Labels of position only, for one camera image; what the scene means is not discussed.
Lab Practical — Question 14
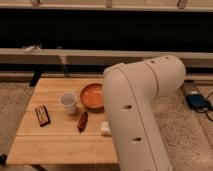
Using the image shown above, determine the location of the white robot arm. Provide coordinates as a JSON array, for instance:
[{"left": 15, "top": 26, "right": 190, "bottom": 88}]
[{"left": 102, "top": 56, "right": 186, "bottom": 171}]

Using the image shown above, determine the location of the orange bowl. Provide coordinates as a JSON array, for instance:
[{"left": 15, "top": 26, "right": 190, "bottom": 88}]
[{"left": 80, "top": 83, "right": 103, "bottom": 110}]

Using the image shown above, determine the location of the dark red snack bar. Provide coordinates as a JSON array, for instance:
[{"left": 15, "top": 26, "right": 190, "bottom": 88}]
[{"left": 78, "top": 112, "right": 88, "bottom": 132}]

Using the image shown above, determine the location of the white plastic bottle lying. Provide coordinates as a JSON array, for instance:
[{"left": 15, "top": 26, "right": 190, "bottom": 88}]
[{"left": 101, "top": 122, "right": 111, "bottom": 136}]

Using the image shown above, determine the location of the brown chocolate bar packet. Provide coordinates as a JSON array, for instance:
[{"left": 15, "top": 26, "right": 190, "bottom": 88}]
[{"left": 35, "top": 105, "right": 50, "bottom": 127}]

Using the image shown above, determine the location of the blue device with cable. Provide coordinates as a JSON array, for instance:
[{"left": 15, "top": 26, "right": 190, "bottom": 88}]
[{"left": 185, "top": 94, "right": 213, "bottom": 122}]

